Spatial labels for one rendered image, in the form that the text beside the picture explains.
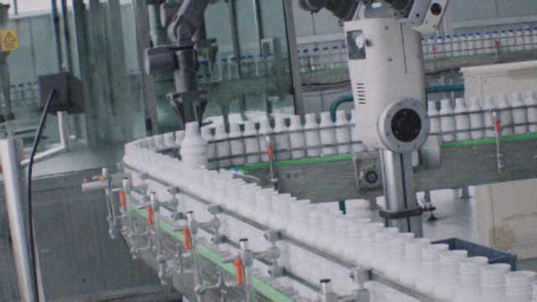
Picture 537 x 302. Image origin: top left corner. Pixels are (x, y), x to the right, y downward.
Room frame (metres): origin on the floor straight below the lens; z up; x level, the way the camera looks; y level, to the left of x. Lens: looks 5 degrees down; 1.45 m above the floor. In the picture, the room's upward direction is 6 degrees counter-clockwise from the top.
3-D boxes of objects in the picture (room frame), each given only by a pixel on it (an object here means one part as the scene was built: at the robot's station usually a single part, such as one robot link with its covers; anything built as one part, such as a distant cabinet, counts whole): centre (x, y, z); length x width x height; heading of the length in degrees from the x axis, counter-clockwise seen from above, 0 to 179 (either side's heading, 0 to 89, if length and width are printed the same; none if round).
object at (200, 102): (2.88, 0.17, 1.31); 0.07 x 0.07 x 0.09; 16
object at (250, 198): (2.31, 0.03, 1.08); 0.06 x 0.06 x 0.17
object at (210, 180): (2.65, 0.13, 1.08); 0.06 x 0.06 x 0.17
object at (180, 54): (2.88, 0.18, 1.44); 0.07 x 0.06 x 0.07; 105
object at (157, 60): (2.87, 0.22, 1.47); 0.12 x 0.09 x 0.12; 105
